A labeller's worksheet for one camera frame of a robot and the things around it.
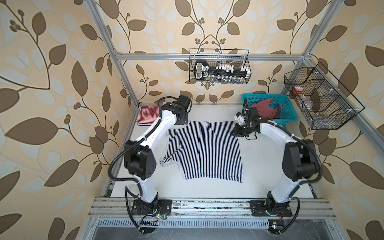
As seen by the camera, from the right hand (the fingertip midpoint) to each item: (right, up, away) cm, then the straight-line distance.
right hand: (231, 134), depth 91 cm
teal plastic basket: (+44, +14, +14) cm, 49 cm away
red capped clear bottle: (+39, +27, -4) cm, 48 cm away
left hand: (-31, +10, -5) cm, 32 cm away
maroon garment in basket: (+31, +17, +22) cm, 41 cm away
